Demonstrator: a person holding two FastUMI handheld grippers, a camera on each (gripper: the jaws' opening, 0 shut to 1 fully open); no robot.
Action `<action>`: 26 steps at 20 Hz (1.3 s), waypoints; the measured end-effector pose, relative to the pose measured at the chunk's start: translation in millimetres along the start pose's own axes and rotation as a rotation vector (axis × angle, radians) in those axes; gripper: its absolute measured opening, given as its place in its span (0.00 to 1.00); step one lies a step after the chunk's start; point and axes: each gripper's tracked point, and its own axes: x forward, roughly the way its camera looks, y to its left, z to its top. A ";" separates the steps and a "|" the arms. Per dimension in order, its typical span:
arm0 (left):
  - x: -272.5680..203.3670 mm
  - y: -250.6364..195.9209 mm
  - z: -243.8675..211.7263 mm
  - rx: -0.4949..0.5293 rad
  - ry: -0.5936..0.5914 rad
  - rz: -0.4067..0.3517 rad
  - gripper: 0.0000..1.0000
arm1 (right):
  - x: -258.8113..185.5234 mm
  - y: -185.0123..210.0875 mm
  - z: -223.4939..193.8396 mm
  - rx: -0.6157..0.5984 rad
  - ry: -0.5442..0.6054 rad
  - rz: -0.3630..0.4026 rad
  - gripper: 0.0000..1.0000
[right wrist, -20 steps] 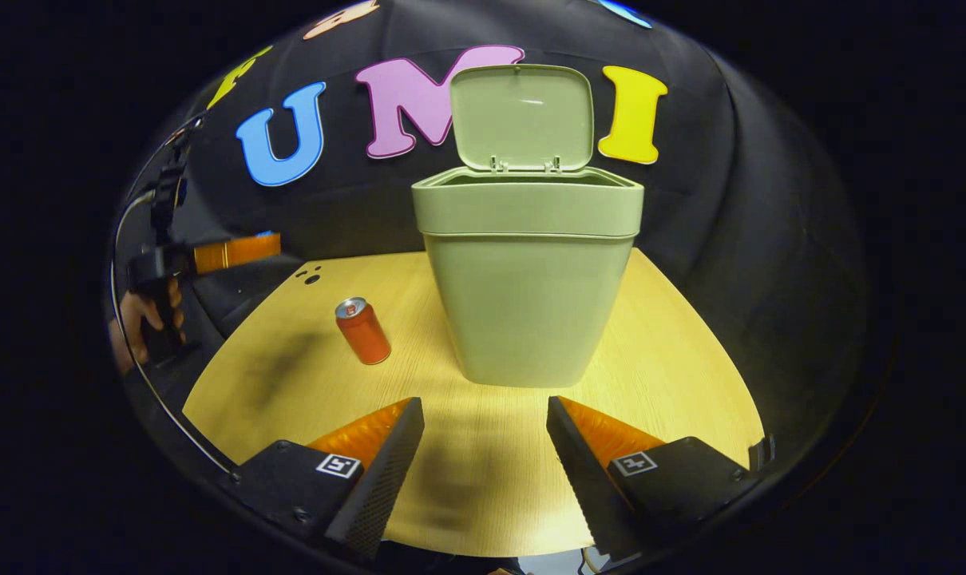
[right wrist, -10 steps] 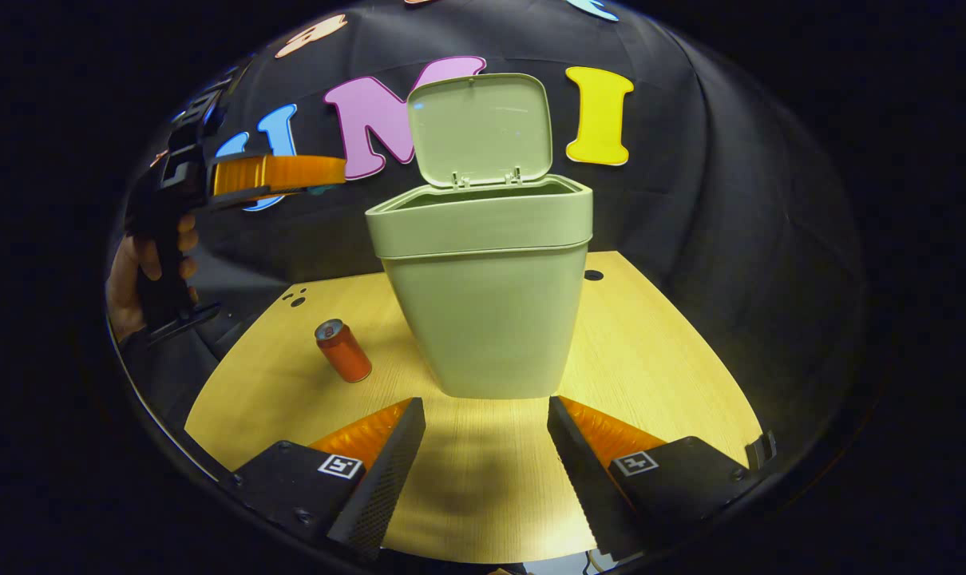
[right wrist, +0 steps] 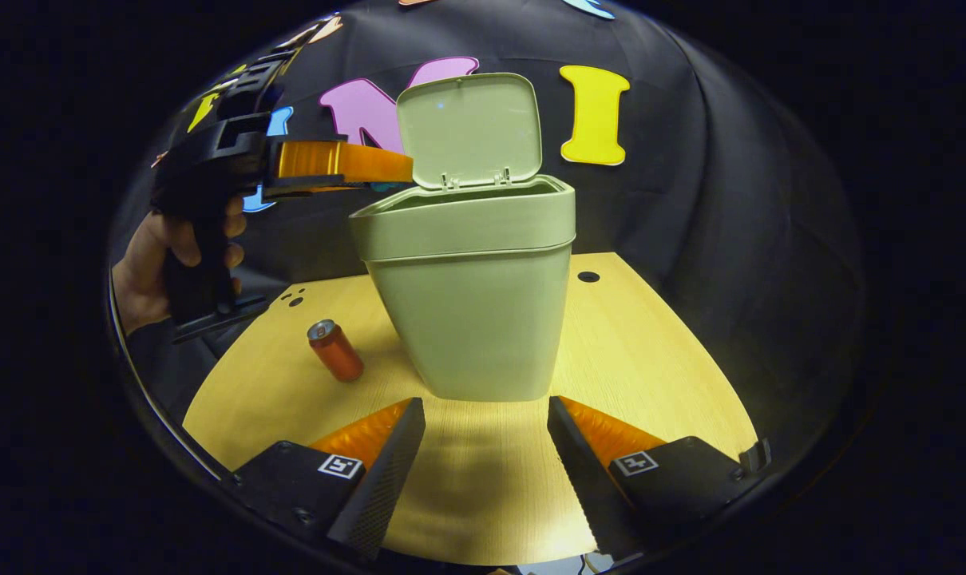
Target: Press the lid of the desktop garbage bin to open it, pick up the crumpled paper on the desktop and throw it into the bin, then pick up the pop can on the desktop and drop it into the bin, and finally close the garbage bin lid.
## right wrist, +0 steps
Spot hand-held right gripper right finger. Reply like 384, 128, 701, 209
547, 395, 771, 560

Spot red pop can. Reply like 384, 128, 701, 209
307, 319, 365, 383

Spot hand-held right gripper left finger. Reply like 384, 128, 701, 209
232, 397, 426, 560

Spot black backdrop cloth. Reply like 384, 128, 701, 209
108, 0, 863, 464

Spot green desktop garbage bin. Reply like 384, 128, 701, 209
349, 73, 577, 402

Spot wooden desktop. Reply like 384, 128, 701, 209
182, 252, 759, 566

